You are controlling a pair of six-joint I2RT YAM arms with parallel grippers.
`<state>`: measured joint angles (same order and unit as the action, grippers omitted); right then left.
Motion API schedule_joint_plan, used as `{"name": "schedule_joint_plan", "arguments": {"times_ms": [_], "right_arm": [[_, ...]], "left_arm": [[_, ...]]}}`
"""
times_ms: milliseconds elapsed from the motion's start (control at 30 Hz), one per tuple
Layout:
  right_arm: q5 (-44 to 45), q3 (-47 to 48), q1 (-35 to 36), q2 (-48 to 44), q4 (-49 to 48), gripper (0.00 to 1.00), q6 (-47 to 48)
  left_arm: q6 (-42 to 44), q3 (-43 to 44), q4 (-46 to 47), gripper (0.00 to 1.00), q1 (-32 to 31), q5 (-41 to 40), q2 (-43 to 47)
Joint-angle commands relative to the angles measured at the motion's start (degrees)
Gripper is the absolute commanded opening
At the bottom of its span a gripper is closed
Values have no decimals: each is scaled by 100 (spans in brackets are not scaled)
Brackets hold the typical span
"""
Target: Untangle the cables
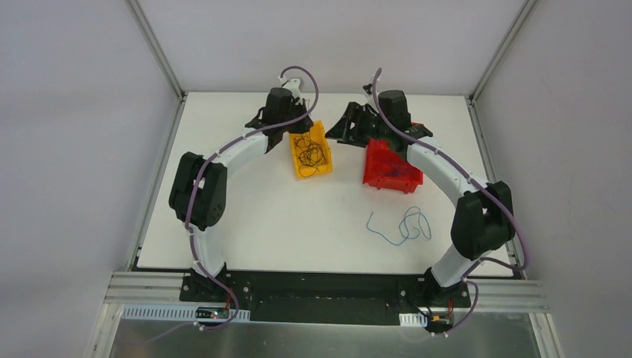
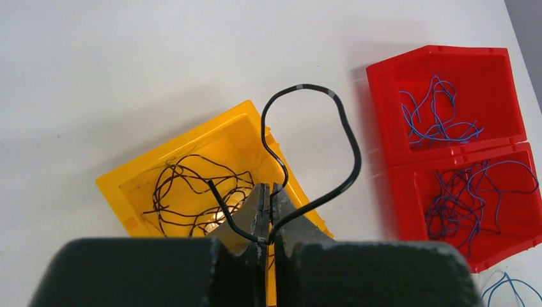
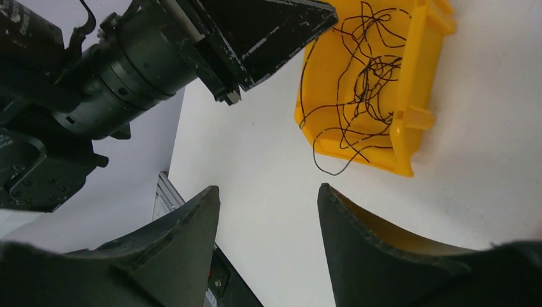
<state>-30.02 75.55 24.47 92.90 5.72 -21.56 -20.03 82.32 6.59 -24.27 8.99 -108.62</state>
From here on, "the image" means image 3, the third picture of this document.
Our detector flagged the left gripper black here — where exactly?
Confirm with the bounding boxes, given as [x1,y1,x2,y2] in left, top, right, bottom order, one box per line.
[157,1,338,105]

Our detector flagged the black striped single wire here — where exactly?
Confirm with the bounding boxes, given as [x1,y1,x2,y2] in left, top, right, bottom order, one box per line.
[298,0,412,177]

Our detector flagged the aluminium frame rail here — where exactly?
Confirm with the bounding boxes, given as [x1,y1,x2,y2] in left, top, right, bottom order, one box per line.
[151,171,186,222]

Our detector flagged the yellow plastic bin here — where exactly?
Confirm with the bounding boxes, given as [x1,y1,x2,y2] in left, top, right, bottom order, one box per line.
[294,1,456,177]

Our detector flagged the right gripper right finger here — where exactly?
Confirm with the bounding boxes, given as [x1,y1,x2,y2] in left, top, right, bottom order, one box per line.
[317,184,541,306]

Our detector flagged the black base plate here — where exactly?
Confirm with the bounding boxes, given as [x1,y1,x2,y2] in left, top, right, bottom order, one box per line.
[205,245,263,307]

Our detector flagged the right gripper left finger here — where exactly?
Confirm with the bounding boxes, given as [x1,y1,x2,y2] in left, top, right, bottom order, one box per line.
[1,186,221,306]

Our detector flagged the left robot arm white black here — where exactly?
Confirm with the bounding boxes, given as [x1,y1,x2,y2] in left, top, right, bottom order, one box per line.
[1,1,338,213]

